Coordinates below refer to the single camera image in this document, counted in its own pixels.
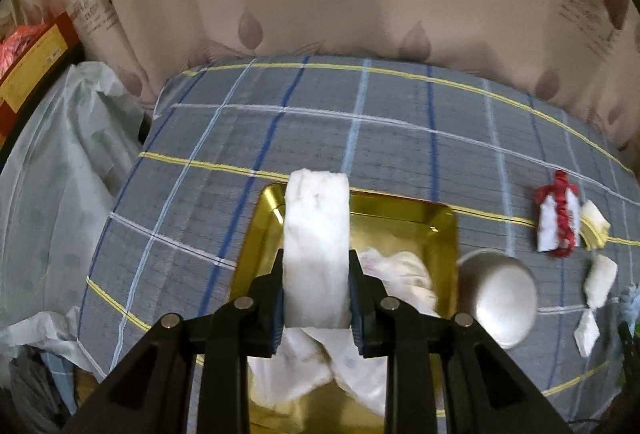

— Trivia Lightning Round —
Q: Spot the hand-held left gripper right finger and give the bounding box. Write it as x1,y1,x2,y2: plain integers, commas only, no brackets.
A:
347,249,571,434

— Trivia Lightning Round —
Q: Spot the thick white towel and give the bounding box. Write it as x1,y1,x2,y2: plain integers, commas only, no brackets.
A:
284,169,351,330

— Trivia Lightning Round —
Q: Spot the white plastic cover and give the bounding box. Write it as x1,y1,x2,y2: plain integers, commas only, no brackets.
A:
0,62,146,365

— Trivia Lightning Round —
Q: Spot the red and yellow cardboard box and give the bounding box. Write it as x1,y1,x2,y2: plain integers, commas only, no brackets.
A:
0,12,83,135

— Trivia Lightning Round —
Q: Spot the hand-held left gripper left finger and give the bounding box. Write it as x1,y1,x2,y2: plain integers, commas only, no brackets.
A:
65,250,287,434

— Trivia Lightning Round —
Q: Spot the red and gold tin box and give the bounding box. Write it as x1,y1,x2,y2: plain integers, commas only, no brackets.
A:
227,183,458,434

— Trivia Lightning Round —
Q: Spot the light blue towel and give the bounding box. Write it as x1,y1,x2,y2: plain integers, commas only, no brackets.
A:
617,284,640,317

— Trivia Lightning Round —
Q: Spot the small white cloth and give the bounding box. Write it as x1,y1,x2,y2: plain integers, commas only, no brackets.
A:
575,309,601,357

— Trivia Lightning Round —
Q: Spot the white pouch with red trim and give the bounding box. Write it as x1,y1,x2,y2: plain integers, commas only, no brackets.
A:
532,170,583,257

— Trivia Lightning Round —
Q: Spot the white fluffy cloth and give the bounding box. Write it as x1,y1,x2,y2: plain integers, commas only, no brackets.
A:
584,255,619,310

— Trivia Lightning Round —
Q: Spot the stainless steel bowl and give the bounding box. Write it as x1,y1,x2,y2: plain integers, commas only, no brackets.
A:
456,249,538,349

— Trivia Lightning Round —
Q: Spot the white cloth with yellow trim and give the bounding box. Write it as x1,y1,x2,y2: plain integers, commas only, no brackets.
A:
580,200,612,249

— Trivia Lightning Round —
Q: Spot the orange plastic bag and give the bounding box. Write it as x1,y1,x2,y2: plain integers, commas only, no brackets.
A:
0,25,41,75

